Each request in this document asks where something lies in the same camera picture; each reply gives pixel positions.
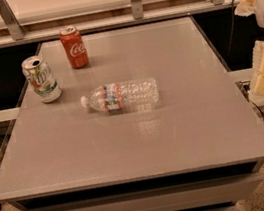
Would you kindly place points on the red Coca-Cola can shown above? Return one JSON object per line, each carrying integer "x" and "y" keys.
{"x": 73, "y": 45}

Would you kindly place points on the grey table drawer cabinet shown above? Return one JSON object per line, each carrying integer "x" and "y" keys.
{"x": 216, "y": 189}

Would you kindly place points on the white green 7up can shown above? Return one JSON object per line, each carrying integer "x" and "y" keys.
{"x": 39, "y": 75}

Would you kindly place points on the left metal frame post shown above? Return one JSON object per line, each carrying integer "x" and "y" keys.
{"x": 14, "y": 28}

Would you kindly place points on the clear plastic water bottle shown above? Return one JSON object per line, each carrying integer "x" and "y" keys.
{"x": 122, "y": 95}

